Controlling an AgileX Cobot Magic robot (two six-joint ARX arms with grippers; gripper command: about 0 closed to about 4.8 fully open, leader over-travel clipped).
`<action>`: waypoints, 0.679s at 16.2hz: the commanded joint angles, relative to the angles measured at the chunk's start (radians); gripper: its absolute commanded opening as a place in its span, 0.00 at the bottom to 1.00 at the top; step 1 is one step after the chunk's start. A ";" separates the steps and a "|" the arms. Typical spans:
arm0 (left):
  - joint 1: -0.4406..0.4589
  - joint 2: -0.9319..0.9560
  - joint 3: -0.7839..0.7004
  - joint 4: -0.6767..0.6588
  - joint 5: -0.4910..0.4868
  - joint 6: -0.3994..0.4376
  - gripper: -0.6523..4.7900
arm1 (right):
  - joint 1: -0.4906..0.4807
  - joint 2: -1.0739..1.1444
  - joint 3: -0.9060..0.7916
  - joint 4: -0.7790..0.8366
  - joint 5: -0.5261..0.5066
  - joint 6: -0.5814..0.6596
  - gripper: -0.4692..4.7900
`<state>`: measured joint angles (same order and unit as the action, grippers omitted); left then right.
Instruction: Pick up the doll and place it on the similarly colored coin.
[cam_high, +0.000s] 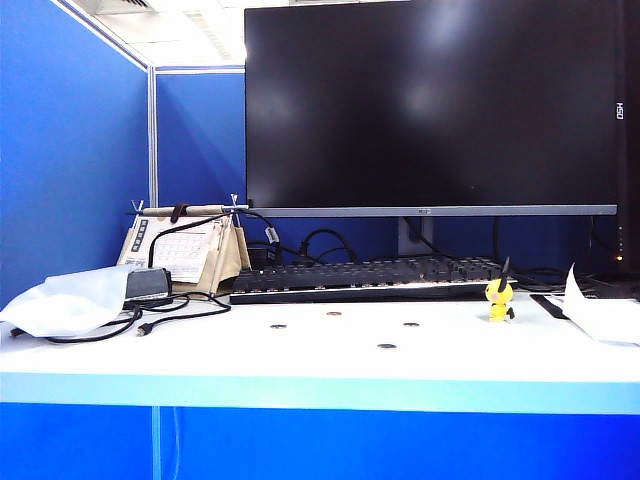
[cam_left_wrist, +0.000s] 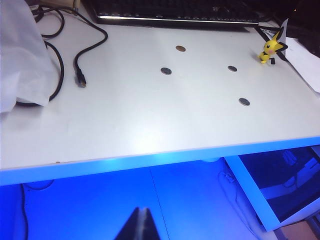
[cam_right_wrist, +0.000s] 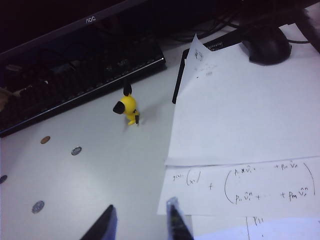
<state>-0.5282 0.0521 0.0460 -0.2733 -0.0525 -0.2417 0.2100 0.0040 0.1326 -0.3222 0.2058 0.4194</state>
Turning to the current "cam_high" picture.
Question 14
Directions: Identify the yellow Pichu doll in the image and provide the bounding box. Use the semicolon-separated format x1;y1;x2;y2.
484;256;516;324

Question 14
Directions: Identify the black mechanical keyboard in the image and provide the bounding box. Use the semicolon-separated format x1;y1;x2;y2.
228;254;519;305

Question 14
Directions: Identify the small black power brick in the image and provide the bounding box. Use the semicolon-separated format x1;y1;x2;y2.
247;242;277;267

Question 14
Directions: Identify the grey monitor stand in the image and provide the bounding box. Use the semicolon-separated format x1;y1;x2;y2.
397;215;434;259

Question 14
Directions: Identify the beige desk calendar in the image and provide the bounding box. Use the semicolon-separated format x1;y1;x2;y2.
115;212;251;296

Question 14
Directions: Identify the large black monitor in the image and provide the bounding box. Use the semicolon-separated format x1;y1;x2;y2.
243;0;619;218

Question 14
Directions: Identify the black adapter hub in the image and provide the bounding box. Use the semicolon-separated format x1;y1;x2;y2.
123;267;174;304

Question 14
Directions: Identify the white plastic bag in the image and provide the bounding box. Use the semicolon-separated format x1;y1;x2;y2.
0;263;136;339

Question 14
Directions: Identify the white paper sheet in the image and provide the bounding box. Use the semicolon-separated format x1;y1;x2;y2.
562;262;640;346

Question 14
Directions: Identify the black monitor with white logo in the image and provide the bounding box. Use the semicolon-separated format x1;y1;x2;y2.
589;0;640;300

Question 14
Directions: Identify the black looped cable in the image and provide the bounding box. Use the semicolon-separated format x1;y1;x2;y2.
298;228;359;265

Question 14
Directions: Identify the black cable with ferrite core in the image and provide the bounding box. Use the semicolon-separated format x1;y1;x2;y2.
148;208;284;269

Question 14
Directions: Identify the black monitor cable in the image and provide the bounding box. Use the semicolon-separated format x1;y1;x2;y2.
492;215;569;291
405;216;454;260

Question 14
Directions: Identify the wooden rod with black strap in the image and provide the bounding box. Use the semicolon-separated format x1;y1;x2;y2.
125;201;250;221

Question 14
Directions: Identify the aluminium partition post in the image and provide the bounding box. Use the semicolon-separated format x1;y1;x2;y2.
147;64;159;207

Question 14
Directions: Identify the thick black cable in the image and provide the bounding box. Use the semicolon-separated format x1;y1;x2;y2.
9;305;145;345

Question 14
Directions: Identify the black USB plug cable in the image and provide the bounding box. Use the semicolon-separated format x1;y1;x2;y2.
137;291;234;337

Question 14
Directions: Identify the thin white hanging cable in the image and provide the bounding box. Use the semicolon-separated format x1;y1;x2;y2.
172;407;182;480

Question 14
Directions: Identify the pale desk panel post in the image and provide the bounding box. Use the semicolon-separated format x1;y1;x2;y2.
151;405;162;480

